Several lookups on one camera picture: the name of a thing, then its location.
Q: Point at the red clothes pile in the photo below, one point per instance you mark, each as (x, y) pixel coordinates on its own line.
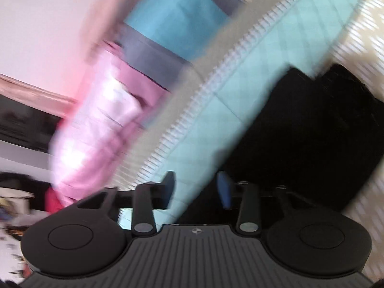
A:
(54, 199)

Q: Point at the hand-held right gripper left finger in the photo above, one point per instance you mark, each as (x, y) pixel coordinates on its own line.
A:
(169, 189)

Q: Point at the black pants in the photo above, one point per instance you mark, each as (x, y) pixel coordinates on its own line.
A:
(303, 144)

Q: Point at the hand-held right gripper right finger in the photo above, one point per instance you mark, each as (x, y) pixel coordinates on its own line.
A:
(225, 192)

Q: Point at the blue grey striped pillow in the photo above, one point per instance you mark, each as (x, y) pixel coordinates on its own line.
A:
(186, 21)

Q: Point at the pink pillow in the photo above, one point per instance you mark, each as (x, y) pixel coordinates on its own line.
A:
(99, 120)

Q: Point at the patterned quilt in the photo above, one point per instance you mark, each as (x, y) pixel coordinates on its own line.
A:
(270, 45)

